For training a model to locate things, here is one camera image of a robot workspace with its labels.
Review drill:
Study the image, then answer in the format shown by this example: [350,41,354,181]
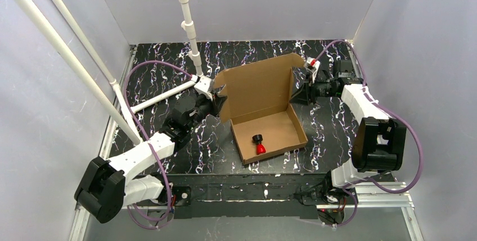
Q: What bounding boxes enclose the brown cardboard box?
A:
[214,53,308,165]

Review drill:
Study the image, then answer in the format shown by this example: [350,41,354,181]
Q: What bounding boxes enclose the red emergency stop button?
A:
[252,134,266,155]

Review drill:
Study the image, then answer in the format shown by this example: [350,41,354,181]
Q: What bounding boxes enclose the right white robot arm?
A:
[290,57,407,205]

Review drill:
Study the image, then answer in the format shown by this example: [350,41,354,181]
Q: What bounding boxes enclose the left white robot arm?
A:
[74,92,227,224]

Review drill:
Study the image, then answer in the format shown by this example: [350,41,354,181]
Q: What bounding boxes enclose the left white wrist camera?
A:
[191,75,213,101]

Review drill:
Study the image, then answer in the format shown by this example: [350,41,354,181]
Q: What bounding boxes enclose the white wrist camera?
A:
[304,57,321,83]
[191,75,213,101]

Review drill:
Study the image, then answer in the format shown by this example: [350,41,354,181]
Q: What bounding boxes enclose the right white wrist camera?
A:
[304,57,321,83]

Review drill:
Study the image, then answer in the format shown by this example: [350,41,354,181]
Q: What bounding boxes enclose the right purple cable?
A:
[311,39,425,229]

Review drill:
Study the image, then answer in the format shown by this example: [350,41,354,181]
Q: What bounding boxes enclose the purple cable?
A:
[311,39,425,229]
[122,60,195,230]

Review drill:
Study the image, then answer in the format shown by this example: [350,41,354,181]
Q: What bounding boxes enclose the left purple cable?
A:
[122,60,195,230]

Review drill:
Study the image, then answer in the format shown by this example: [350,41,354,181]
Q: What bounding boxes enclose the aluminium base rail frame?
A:
[69,43,424,241]

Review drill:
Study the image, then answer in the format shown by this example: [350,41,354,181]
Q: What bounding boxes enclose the white pvc pipe frame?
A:
[0,0,206,147]

